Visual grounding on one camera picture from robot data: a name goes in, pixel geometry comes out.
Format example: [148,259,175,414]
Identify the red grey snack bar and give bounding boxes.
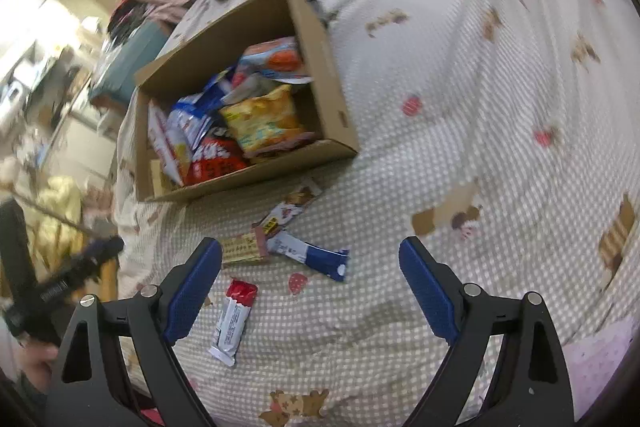
[208,279,259,367]

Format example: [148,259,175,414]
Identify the teal cushion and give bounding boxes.
[89,21,171,108]

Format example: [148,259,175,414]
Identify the yellow cloth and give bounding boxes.
[25,177,83,268]

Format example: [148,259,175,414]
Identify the brown cardboard box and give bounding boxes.
[134,0,361,204]

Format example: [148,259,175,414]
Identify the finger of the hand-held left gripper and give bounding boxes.
[75,234,125,276]

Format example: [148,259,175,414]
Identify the red edged white snack packet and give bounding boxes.
[146,104,193,186]

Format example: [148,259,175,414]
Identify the pink patterned cloth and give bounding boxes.
[565,319,635,423]

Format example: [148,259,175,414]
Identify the brown white small packet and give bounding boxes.
[255,179,322,234]

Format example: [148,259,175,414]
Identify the pile of clothes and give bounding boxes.
[107,0,156,40]

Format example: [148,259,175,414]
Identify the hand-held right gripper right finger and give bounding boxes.
[398,236,573,427]

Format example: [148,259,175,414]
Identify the person's left forearm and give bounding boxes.
[0,372,51,427]

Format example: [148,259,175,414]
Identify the printed dotted blanket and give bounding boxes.
[112,0,640,427]

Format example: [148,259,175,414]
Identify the blue white snack packet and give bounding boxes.
[167,67,237,158]

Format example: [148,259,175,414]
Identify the blue white snack bar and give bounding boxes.
[267,231,350,283]

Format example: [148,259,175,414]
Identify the yellow snack packet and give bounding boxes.
[219,84,321,158]

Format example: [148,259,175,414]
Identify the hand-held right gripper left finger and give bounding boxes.
[45,237,223,427]

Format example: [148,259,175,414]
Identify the person's left hand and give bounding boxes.
[17,342,61,384]

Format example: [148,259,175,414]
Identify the beige snack bar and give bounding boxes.
[220,229,274,266]

